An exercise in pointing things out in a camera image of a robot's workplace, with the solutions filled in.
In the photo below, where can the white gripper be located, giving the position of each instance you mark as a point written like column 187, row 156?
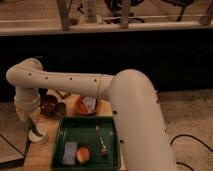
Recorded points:
column 26, row 101

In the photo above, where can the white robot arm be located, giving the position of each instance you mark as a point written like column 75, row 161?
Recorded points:
column 136, row 112

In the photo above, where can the white paper cup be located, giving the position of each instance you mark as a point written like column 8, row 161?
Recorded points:
column 42, row 134

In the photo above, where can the small dark metal cup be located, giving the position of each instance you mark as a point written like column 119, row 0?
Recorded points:
column 60, row 108

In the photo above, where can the dark brown bowl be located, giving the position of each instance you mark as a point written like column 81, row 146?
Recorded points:
column 47, row 104

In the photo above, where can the wooden table board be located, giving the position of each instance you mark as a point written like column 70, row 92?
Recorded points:
column 38, row 157

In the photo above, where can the blue grey sponge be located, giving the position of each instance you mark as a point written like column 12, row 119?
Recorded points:
column 69, row 156

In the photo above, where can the green plastic tray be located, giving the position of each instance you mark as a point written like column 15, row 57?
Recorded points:
column 82, row 130

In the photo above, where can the orange bowl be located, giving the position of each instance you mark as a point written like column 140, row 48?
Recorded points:
column 80, row 108

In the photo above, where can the grey blue cloth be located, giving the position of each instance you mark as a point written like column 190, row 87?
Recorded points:
column 90, row 103

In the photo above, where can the orange peach fruit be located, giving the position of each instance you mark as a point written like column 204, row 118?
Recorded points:
column 83, row 155

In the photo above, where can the metal fork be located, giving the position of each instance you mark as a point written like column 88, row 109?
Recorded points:
column 103, row 148

